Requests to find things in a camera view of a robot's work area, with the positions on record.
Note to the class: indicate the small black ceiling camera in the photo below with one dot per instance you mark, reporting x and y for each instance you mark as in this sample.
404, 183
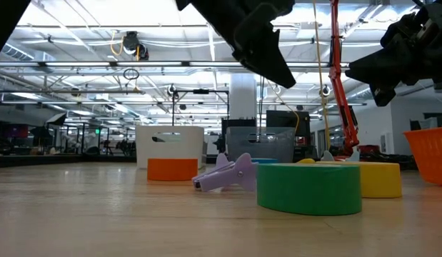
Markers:
170, 91
325, 91

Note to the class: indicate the orange plastic basket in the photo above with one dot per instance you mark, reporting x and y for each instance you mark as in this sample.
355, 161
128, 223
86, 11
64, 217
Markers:
429, 157

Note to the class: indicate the yellow tape roll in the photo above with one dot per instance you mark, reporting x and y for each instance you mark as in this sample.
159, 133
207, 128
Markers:
381, 180

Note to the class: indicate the green tape roll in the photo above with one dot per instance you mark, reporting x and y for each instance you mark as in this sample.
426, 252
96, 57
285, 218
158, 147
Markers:
308, 189

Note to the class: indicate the white building column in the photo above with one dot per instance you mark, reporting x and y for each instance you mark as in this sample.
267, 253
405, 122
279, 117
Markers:
243, 100

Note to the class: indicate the black frame stand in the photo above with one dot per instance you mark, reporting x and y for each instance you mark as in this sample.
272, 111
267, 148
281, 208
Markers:
201, 91

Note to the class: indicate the black equipment case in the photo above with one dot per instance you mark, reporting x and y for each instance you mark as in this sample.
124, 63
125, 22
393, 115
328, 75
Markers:
238, 124

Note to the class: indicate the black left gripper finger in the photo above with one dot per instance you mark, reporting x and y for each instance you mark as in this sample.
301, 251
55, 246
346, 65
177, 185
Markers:
258, 35
279, 73

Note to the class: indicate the white plastic bin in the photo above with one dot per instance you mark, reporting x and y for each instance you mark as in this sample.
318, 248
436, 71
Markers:
190, 150

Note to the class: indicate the purple staple remover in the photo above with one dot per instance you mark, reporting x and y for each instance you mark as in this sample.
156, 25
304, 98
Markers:
229, 176

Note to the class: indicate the light blue staple remover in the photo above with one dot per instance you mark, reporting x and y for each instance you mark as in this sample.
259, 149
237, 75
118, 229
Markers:
327, 157

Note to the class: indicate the grey translucent bin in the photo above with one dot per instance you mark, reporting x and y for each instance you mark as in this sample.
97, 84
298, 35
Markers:
277, 150

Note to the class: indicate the black ceiling spotlight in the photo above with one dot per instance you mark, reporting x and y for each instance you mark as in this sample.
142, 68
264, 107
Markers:
130, 42

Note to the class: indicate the black studio light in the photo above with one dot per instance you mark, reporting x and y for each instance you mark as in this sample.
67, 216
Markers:
57, 119

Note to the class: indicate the black monitor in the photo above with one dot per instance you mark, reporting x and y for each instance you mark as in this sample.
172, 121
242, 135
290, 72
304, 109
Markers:
288, 119

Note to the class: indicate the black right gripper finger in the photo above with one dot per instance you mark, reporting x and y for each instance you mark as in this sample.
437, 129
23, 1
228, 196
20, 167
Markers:
385, 85
399, 46

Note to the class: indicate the yellow mini stapler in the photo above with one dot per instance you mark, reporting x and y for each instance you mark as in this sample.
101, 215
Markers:
306, 161

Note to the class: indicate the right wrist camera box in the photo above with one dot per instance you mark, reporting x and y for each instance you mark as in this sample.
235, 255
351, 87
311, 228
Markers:
435, 21

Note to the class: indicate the orange tape roll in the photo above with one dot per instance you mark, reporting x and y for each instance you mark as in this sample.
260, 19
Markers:
172, 170

